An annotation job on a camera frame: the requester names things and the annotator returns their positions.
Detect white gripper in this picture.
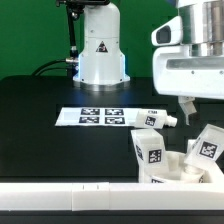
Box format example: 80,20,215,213
151,16,224,124

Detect white round stool seat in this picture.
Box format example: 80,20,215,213
138,151,204,183

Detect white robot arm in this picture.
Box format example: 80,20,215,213
74,0,224,115

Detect white L-shaped fence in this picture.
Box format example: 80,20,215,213
0,165,224,211

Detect white marker sheet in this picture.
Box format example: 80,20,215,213
55,107,139,127

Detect black camera stand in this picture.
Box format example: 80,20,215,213
55,0,110,77

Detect black cables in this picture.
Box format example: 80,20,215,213
31,59,73,77

